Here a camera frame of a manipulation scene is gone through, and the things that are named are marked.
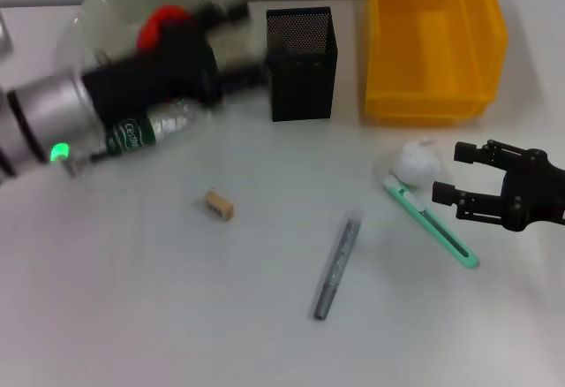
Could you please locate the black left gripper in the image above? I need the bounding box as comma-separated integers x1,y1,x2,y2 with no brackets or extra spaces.
81,0,275,127

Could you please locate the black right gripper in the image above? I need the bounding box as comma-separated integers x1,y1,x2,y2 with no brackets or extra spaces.
431,138,565,232

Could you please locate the white paper ball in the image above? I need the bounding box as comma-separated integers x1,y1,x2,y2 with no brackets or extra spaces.
390,139,441,192

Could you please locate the mint green utility knife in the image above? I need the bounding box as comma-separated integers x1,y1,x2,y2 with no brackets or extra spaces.
381,173,481,269

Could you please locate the orange red fruit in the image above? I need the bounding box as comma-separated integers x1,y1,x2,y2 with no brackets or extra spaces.
135,4,198,52

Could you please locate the clear green label water bottle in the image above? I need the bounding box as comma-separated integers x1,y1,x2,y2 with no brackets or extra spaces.
90,103,208,163

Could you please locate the small tan eraser block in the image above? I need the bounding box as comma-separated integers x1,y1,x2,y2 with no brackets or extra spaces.
203,188,235,221

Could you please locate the black mesh pen holder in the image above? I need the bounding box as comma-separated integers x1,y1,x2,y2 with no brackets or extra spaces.
266,5,339,123

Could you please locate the translucent glass fruit plate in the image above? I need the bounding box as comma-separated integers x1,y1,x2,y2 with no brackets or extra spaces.
56,0,252,110

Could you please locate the grey marker pen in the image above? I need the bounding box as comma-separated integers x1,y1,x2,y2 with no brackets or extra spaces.
313,217,364,321

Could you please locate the yellow plastic storage bin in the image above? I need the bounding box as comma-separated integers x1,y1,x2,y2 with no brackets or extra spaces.
364,0,509,128

